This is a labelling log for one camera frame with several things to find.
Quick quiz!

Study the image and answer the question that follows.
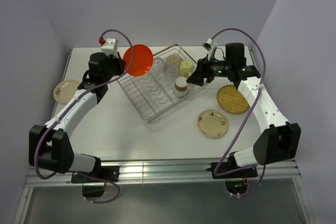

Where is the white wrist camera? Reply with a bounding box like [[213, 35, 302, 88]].
[[101, 38, 119, 57], [202, 38, 218, 61]]

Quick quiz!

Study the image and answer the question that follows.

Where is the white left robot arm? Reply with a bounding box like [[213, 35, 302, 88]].
[[28, 51, 125, 182]]

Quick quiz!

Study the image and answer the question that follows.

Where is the pale yellow mug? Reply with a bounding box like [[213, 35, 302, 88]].
[[180, 60, 195, 78]]

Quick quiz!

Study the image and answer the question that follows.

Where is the metal wire dish rack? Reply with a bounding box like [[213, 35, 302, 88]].
[[117, 45, 208, 124]]

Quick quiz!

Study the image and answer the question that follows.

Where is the orange plate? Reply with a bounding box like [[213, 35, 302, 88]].
[[128, 44, 153, 77]]

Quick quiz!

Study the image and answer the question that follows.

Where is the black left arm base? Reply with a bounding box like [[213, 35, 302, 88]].
[[70, 154, 121, 204]]

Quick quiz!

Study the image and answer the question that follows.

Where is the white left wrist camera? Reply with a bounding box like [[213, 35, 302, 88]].
[[101, 38, 119, 57]]

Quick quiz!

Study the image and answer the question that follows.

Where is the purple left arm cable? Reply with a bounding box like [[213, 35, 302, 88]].
[[34, 29, 135, 205]]

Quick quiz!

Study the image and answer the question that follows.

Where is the aluminium table front rail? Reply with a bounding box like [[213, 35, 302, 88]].
[[25, 155, 301, 187]]

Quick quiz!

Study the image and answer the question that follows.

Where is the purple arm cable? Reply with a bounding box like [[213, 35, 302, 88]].
[[34, 29, 135, 205], [209, 28, 268, 196]]

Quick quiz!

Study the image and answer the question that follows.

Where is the cream floral plate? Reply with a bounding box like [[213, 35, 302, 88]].
[[197, 109, 228, 138], [53, 80, 80, 104]]

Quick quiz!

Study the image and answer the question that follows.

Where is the white ceramic bowl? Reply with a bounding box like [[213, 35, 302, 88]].
[[164, 53, 183, 68]]

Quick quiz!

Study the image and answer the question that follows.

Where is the clear faceted drinking glass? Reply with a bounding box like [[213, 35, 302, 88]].
[[164, 66, 180, 82]]

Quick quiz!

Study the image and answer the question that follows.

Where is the brown white ceramic cup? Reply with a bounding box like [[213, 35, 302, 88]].
[[174, 77, 188, 98]]

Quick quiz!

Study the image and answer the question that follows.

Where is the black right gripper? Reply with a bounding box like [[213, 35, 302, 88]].
[[186, 53, 232, 86]]

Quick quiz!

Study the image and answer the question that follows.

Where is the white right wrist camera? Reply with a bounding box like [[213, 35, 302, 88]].
[[202, 38, 218, 61]]

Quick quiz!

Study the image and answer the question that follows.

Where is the yellow woven pattern plate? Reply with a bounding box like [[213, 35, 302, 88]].
[[216, 84, 250, 115]]

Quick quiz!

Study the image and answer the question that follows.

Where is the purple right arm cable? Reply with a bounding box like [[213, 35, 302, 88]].
[[209, 28, 268, 196]]

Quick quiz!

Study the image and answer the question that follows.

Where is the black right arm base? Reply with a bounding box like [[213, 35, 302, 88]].
[[206, 154, 258, 198]]

